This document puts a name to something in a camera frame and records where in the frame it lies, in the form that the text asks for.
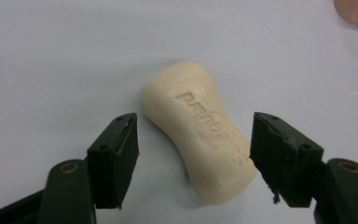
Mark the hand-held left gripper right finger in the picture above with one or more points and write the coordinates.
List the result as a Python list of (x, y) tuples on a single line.
[(284, 165)]

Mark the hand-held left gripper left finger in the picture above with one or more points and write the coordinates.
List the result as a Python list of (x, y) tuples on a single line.
[(113, 168)]

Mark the cream soap bar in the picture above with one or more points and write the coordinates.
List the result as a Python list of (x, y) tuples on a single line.
[(195, 130)]

